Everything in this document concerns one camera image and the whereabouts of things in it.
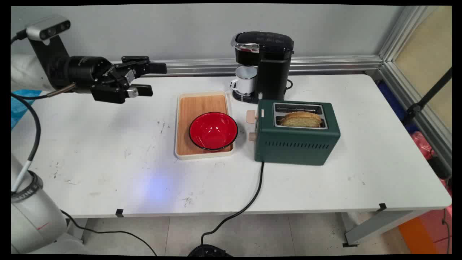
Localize slice of toast bread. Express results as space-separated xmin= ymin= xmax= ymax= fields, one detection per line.
xmin=280 ymin=111 xmax=322 ymax=128

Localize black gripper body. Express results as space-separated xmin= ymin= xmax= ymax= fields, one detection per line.
xmin=67 ymin=56 xmax=135 ymax=104

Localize red bowl with black rim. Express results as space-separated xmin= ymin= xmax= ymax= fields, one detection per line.
xmin=189 ymin=112 xmax=238 ymax=151

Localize aluminium framed partition panel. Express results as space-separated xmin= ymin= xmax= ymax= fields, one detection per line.
xmin=377 ymin=5 xmax=452 ymax=176

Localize wooden tray with cream rim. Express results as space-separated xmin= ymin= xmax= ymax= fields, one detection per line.
xmin=175 ymin=91 xmax=235 ymax=160

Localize grey table leg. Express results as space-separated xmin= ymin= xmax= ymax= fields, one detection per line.
xmin=341 ymin=209 xmax=431 ymax=248

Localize thin black cable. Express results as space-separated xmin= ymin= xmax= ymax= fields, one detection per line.
xmin=442 ymin=209 xmax=452 ymax=254

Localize pink foam pieces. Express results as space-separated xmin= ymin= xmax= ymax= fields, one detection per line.
xmin=411 ymin=131 xmax=452 ymax=217

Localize black coffee machine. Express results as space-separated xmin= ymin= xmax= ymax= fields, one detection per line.
xmin=231 ymin=31 xmax=294 ymax=104

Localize black toaster power cord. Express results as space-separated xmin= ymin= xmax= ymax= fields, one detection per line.
xmin=200 ymin=161 xmax=265 ymax=247

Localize black tripod leg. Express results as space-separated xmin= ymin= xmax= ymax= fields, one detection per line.
xmin=402 ymin=68 xmax=452 ymax=125

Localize white enamel mug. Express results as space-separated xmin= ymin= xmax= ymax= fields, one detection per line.
xmin=230 ymin=66 xmax=258 ymax=96

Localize green two-slot toaster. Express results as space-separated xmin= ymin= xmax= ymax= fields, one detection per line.
xmin=254 ymin=100 xmax=341 ymax=166

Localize blue plastic bag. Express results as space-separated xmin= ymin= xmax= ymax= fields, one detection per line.
xmin=11 ymin=90 xmax=42 ymax=129

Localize black floor cable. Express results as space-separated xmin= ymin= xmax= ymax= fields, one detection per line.
xmin=60 ymin=209 xmax=158 ymax=256

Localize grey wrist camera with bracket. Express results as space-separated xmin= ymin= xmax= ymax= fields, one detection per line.
xmin=26 ymin=16 xmax=71 ymax=87

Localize aluminium wall rail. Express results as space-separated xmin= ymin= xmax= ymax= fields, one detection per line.
xmin=108 ymin=55 xmax=383 ymax=77

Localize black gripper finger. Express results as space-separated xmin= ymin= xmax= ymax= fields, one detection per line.
xmin=126 ymin=84 xmax=153 ymax=99
xmin=112 ymin=56 xmax=167 ymax=77

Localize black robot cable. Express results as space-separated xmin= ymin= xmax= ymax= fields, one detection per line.
xmin=11 ymin=84 xmax=76 ymax=192

